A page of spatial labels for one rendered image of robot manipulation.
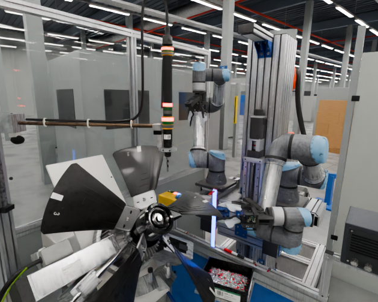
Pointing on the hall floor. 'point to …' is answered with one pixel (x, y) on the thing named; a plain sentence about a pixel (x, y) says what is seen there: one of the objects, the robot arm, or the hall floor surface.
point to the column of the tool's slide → (0, 242)
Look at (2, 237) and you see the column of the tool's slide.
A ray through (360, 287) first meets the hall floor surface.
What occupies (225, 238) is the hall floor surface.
